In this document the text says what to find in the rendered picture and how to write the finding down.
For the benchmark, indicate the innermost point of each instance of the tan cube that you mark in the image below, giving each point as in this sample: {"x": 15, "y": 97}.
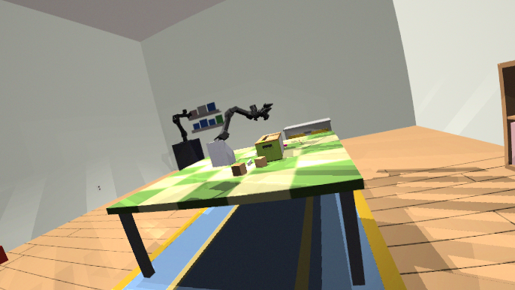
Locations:
{"x": 260, "y": 162}

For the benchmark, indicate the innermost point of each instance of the small brown cube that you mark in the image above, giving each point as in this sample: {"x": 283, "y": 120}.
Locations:
{"x": 238, "y": 169}

